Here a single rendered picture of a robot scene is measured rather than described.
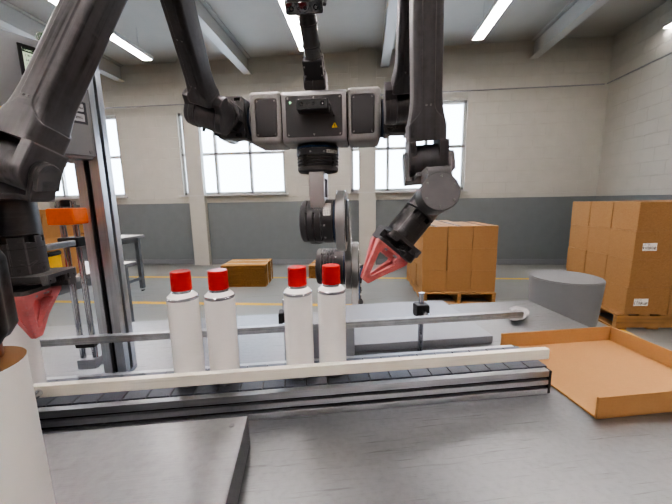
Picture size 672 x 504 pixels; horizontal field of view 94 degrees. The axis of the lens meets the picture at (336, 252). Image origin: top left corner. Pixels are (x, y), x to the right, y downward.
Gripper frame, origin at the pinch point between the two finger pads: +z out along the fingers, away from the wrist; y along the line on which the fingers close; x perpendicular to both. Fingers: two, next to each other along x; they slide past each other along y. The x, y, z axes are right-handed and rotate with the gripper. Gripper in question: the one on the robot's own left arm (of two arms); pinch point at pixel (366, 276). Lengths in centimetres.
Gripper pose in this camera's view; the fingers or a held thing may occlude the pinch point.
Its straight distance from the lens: 57.5
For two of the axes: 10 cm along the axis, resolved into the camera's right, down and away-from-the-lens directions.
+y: 1.0, 1.5, -9.8
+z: -6.3, 7.7, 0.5
